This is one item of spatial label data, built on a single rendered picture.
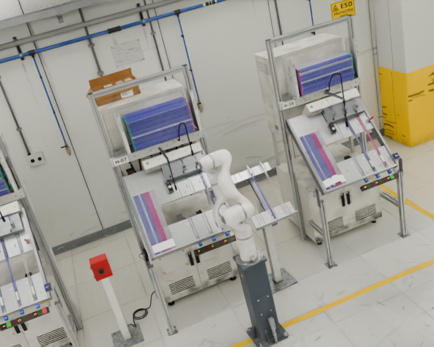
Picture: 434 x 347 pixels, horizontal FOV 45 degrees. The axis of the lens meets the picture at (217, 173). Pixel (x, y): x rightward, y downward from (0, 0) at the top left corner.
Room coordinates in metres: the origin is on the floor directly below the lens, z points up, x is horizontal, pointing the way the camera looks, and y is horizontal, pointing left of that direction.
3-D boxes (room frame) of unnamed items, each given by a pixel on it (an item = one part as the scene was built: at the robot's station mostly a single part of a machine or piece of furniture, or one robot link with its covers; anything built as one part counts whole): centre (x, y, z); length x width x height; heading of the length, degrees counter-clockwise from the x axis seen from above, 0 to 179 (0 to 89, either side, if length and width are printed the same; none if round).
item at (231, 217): (2.99, -0.05, 1.00); 0.19 x 0.12 x 0.24; 110
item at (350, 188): (4.13, -1.04, 0.65); 1.01 x 0.73 x 1.29; 13
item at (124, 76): (4.13, 0.52, 1.82); 0.68 x 0.30 x 0.20; 103
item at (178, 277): (3.96, 0.43, 0.31); 0.70 x 0.65 x 0.62; 103
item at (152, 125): (3.86, 0.34, 1.52); 0.51 x 0.13 x 0.27; 103
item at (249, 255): (3.00, -0.08, 0.79); 0.19 x 0.19 x 0.18
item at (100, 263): (3.35, 1.02, 0.39); 0.24 x 0.24 x 0.78; 13
